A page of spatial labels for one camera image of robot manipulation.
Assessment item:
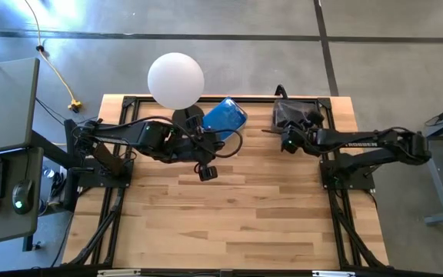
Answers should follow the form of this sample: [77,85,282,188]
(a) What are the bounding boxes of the blue jewel case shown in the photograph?
[202,96,248,142]

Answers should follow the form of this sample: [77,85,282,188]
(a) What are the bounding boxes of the black upright stand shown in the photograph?
[64,118,78,167]

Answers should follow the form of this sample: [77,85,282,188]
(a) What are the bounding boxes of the white globe table lamp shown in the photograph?
[147,52,206,135]

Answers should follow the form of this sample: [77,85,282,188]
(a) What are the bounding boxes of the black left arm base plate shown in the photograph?
[75,164,135,190]

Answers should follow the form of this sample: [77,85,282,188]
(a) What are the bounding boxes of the grey desk shelf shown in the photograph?
[0,57,41,157]

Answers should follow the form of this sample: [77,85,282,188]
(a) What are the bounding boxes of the grey translucent plastic bin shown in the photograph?
[271,98,325,134]

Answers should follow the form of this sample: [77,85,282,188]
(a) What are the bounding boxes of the yellow extension cable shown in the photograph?
[23,0,85,114]

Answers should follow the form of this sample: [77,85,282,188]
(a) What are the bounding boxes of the silver metal bracket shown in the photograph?
[97,269,142,277]
[311,270,358,277]

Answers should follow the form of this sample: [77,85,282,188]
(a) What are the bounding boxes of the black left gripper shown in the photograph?
[189,132,227,165]

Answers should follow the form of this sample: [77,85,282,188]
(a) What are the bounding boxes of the black curved cable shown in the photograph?
[274,84,290,102]

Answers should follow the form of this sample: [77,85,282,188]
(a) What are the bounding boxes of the black aluminium table frame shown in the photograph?
[62,95,391,270]

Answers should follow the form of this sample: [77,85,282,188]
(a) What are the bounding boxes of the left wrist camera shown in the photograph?
[198,164,219,182]

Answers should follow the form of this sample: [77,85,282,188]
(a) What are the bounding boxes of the grey desk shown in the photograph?
[0,147,45,248]

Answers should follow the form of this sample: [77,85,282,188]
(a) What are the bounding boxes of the black computer mouse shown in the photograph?
[11,179,35,215]

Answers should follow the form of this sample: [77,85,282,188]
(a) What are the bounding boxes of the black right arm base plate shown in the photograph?
[319,157,377,192]

